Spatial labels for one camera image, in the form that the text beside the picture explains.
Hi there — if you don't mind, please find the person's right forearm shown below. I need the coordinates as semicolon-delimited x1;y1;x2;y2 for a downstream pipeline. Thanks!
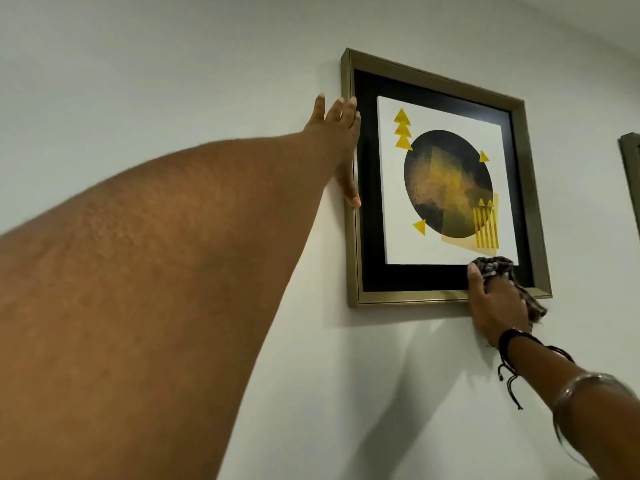
500;334;640;480

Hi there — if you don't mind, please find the dark framed wall picture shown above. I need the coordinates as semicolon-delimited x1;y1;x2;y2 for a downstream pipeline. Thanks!
618;132;640;236

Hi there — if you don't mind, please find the gold framed abstract picture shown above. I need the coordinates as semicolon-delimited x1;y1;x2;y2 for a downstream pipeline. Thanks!
340;48;554;309

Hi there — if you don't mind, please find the person's right hand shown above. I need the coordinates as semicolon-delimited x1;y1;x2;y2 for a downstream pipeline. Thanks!
467;262;534;346

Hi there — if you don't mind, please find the black thread bracelet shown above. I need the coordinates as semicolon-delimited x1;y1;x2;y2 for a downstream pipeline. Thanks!
497;328;576;411

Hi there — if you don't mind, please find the checked cleaning cloth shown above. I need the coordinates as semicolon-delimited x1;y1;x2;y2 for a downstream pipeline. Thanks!
472;256;549;324

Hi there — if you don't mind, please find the person's left hand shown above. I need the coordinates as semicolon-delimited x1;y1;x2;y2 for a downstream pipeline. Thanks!
303;93;362;209

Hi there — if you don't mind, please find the person's left forearm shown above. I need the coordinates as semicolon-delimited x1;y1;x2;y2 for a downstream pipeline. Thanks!
0;129;335;480

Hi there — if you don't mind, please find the clear silver bangle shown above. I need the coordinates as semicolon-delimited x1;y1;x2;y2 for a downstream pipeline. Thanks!
551;373;640;469

